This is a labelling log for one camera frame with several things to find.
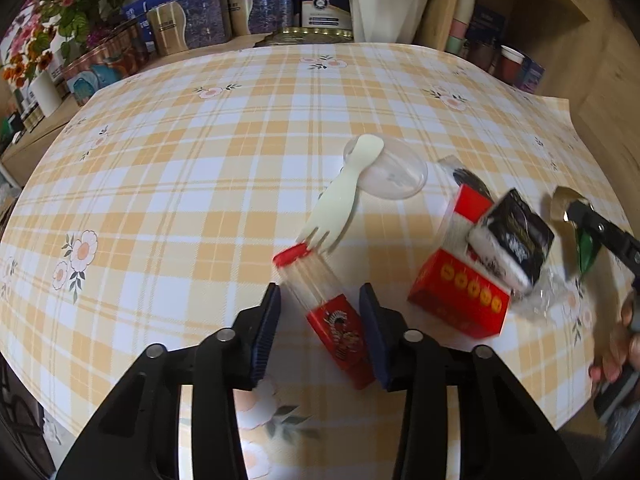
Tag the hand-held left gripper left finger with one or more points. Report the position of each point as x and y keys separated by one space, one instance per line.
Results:
x=267 y=330

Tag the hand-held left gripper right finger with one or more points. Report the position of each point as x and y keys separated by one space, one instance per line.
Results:
x=372 y=330

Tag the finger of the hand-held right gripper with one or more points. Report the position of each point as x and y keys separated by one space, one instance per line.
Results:
x=615 y=240

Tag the green wrapper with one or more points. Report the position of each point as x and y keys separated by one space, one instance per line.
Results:
x=587 y=252

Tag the red capped toothpick container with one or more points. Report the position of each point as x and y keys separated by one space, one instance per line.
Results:
x=330 y=320

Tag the clear plastic wrap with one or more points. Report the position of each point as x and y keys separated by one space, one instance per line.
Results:
x=555 y=300

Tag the red cardboard box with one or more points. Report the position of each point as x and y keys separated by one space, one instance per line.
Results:
x=457 y=295

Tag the black white tissue packet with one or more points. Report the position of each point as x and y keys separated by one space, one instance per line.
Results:
x=515 y=240

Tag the cream plastic spork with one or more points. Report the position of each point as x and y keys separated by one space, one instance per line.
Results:
x=335 y=195

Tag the red white chopstick packet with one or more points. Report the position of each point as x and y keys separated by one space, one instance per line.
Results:
x=467 y=205

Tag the clear plastic lid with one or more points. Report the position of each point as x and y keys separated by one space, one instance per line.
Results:
x=400 y=170

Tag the person's right hand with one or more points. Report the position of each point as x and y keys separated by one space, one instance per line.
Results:
x=612 y=360

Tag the person's grey trouser leg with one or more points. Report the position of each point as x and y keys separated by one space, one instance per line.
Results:
x=590 y=450

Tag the yellow checked floral tablecloth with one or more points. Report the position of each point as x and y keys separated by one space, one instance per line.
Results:
x=200 y=185

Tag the small blue box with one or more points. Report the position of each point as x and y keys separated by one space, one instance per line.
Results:
x=531 y=75

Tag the red paper cup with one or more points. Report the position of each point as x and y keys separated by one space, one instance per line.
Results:
x=510 y=65

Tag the stack of paper cups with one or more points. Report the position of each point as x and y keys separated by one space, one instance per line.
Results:
x=462 y=15

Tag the gold rimmed tin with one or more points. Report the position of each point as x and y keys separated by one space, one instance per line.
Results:
x=305 y=36

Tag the patterned metal tin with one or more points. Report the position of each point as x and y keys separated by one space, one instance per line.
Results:
x=105 y=67

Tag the row of small bottles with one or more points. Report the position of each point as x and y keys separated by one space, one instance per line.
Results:
x=32 y=115

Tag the stack of blue gift boxes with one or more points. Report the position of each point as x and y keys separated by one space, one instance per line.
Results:
x=210 y=15

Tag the white plant pot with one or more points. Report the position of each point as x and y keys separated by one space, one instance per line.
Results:
x=387 y=7

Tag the white vase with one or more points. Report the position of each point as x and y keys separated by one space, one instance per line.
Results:
x=45 y=95

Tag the orange flower bunch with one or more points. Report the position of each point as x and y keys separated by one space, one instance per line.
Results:
x=25 y=67

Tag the pink flower plant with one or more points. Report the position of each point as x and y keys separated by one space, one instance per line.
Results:
x=75 y=15

